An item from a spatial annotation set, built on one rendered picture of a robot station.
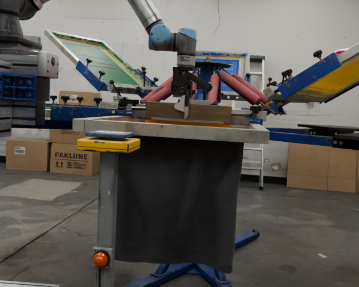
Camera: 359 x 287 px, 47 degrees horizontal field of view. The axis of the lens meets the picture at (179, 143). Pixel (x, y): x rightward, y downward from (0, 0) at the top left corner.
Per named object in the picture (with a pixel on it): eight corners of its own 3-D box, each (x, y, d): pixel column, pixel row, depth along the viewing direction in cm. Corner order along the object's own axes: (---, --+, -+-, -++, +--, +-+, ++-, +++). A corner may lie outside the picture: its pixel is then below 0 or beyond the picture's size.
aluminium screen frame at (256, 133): (268, 144, 118) (269, 130, 118) (72, 131, 125) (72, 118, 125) (255, 129, 196) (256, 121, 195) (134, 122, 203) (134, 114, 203)
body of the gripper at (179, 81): (172, 95, 176) (174, 67, 175) (193, 97, 175) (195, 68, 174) (170, 95, 169) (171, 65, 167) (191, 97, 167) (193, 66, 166)
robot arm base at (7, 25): (-29, 34, 150) (-28, 6, 149) (-8, 41, 165) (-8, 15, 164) (13, 36, 149) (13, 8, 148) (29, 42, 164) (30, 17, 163)
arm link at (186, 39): (176, 29, 173) (197, 31, 173) (175, 56, 174) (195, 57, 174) (176, 26, 165) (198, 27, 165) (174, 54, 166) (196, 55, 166)
